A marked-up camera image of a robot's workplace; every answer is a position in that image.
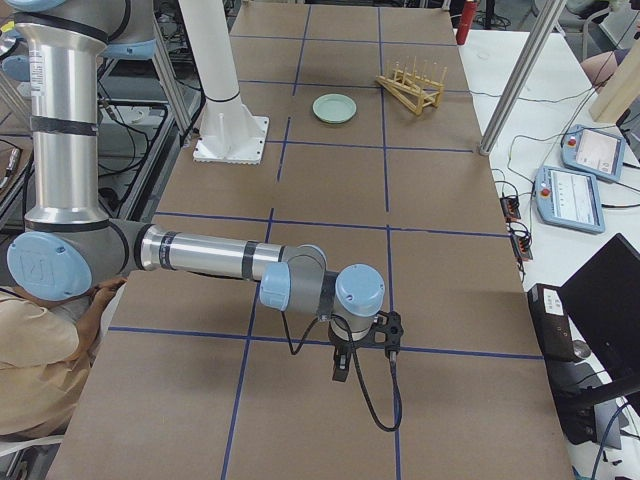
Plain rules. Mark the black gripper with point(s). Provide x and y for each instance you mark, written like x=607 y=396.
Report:
x=344 y=346

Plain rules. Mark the pale green plate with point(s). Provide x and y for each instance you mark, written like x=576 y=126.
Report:
x=334 y=108

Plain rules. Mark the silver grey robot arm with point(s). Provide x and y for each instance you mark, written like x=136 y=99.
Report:
x=70 y=242

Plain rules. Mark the near orange black connector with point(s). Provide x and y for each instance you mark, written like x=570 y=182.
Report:
x=521 y=244

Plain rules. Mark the orange black connector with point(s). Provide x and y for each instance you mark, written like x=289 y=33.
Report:
x=510 y=207
x=521 y=244

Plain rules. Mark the far orange black connector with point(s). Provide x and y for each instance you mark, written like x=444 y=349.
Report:
x=510 y=207

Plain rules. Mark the black computer box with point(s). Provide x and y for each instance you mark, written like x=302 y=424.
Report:
x=584 y=404

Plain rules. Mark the black monitor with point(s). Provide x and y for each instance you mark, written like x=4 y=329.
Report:
x=602 y=300

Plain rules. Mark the wooden dish rack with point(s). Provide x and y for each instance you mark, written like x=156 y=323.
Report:
x=416 y=90

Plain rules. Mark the near teach pendant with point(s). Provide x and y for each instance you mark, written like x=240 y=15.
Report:
x=569 y=199

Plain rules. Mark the teach pendant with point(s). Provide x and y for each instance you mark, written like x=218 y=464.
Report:
x=569 y=199
x=593 y=151

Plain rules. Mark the person in beige shirt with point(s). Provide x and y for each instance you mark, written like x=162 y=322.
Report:
x=46 y=357

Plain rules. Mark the far teach pendant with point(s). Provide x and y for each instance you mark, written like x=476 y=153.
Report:
x=593 y=151

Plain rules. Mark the red bottle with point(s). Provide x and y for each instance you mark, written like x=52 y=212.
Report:
x=466 y=20

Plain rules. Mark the wooden beam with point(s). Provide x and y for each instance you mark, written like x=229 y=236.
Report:
x=620 y=90

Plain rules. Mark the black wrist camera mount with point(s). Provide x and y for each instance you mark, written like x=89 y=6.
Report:
x=385 y=332

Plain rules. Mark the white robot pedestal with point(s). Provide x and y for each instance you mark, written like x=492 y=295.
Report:
x=228 y=131

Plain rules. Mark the aluminium frame post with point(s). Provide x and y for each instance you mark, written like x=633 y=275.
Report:
x=530 y=52

